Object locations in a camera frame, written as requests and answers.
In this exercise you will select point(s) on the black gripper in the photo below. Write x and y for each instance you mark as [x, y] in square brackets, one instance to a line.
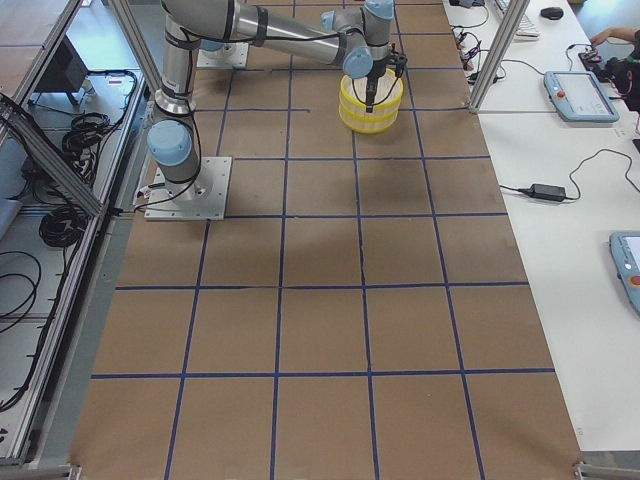
[375, 72]

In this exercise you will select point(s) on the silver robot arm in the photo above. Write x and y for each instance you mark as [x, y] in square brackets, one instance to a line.
[355, 39]

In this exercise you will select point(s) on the black computer mouse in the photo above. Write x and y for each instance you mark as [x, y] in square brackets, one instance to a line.
[552, 13]

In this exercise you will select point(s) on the black power adapter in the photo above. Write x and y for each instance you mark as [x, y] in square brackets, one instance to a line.
[547, 192]

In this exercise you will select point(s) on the blue teach pendant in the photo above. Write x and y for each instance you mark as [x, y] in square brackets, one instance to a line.
[624, 249]
[578, 97]

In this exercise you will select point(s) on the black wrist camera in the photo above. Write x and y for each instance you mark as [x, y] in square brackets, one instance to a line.
[396, 62]

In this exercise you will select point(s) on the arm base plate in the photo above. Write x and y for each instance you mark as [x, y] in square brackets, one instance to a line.
[204, 200]
[216, 55]

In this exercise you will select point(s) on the aluminium frame post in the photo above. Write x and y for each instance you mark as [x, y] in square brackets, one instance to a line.
[500, 43]

